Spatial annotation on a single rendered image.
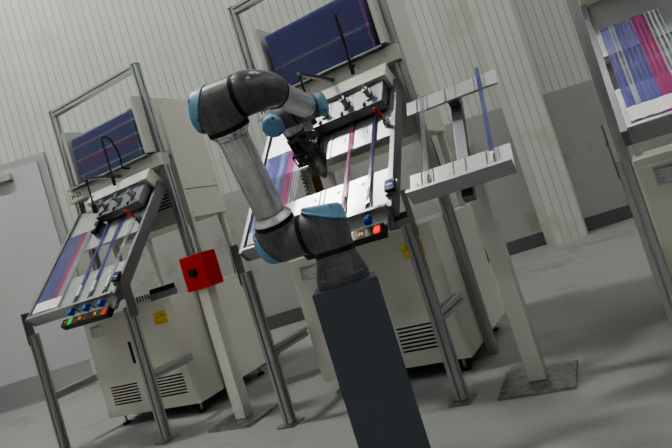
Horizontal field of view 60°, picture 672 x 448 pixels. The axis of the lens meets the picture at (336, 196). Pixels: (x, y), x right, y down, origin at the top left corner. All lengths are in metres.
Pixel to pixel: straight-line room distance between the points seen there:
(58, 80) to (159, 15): 1.12
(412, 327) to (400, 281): 0.19
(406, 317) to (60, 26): 4.67
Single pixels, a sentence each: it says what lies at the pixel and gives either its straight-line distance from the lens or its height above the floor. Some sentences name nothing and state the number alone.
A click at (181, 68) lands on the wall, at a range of 5.70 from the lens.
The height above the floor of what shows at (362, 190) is 0.81.
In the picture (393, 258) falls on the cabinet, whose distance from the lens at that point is 2.41.
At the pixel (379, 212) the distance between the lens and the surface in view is 2.07.
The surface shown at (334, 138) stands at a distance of 2.50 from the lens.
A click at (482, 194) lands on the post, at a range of 2.04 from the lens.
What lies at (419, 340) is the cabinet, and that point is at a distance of 2.46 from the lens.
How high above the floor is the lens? 0.70
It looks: 3 degrees up
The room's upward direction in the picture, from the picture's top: 17 degrees counter-clockwise
